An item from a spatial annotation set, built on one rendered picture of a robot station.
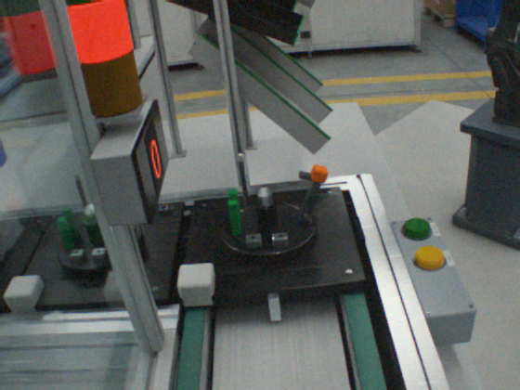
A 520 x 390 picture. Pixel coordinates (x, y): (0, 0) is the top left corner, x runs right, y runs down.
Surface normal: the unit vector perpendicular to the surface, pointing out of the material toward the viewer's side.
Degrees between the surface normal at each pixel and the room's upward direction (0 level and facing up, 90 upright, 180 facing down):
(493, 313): 0
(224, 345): 0
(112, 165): 90
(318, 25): 90
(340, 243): 0
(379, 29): 90
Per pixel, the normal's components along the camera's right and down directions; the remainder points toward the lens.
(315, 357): -0.11, -0.85
